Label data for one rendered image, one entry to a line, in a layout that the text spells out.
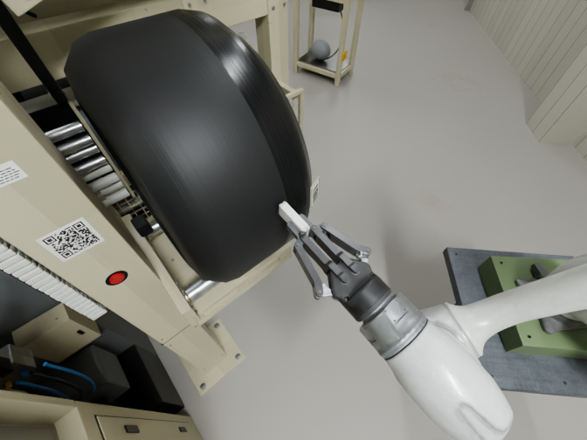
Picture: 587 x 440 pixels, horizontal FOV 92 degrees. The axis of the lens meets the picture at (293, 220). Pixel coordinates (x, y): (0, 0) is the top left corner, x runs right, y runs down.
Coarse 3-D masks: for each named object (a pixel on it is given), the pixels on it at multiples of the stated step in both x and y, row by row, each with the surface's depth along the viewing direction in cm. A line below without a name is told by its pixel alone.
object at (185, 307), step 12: (132, 228) 86; (144, 240) 83; (144, 252) 81; (156, 252) 90; (156, 264) 79; (168, 276) 77; (168, 288) 75; (180, 288) 77; (180, 300) 73; (180, 312) 71; (192, 312) 73; (192, 324) 78
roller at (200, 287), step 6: (198, 282) 78; (204, 282) 79; (210, 282) 79; (216, 282) 80; (186, 288) 78; (192, 288) 77; (198, 288) 78; (204, 288) 78; (210, 288) 79; (186, 294) 78; (192, 294) 77; (198, 294) 78; (192, 300) 77
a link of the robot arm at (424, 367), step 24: (432, 336) 39; (408, 360) 39; (432, 360) 37; (456, 360) 37; (408, 384) 39; (432, 384) 37; (456, 384) 36; (480, 384) 36; (432, 408) 37; (456, 408) 36; (480, 408) 35; (504, 408) 36; (456, 432) 36; (480, 432) 35; (504, 432) 35
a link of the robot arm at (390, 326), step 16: (384, 304) 42; (400, 304) 41; (368, 320) 43; (384, 320) 40; (400, 320) 40; (416, 320) 40; (368, 336) 43; (384, 336) 40; (400, 336) 39; (384, 352) 41
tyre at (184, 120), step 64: (128, 64) 41; (192, 64) 44; (256, 64) 48; (128, 128) 40; (192, 128) 42; (256, 128) 46; (192, 192) 43; (256, 192) 48; (192, 256) 51; (256, 256) 58
